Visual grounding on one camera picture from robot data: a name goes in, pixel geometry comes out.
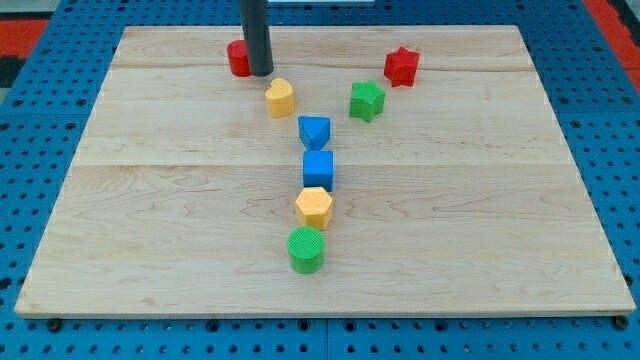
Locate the yellow heart block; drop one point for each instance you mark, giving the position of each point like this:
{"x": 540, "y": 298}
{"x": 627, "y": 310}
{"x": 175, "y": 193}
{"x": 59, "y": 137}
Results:
{"x": 280, "y": 98}

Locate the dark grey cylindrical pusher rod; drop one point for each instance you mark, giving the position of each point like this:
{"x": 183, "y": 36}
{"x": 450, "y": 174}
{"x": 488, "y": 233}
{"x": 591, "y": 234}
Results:
{"x": 255, "y": 26}

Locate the green cylinder block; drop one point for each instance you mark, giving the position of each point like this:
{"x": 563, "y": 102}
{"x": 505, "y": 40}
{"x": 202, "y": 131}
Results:
{"x": 305, "y": 247}

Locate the red star block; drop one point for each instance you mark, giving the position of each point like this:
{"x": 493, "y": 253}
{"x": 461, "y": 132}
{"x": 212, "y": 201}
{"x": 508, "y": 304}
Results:
{"x": 401, "y": 67}

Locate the yellow hexagon block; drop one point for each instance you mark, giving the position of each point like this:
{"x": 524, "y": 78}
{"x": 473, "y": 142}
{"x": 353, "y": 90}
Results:
{"x": 314, "y": 208}

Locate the blue cube block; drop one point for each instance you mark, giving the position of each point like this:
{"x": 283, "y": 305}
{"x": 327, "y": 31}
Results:
{"x": 318, "y": 169}

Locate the red block behind rod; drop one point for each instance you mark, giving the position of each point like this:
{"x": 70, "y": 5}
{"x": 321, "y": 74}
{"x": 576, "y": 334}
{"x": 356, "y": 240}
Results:
{"x": 238, "y": 58}

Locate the light wooden board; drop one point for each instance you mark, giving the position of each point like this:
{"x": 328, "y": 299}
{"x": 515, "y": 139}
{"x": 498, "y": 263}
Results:
{"x": 379, "y": 172}

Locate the blue triangle block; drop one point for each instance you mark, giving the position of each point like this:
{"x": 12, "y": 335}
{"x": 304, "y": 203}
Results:
{"x": 314, "y": 132}

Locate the green star block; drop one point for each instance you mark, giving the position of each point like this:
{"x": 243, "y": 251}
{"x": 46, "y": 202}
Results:
{"x": 366, "y": 101}

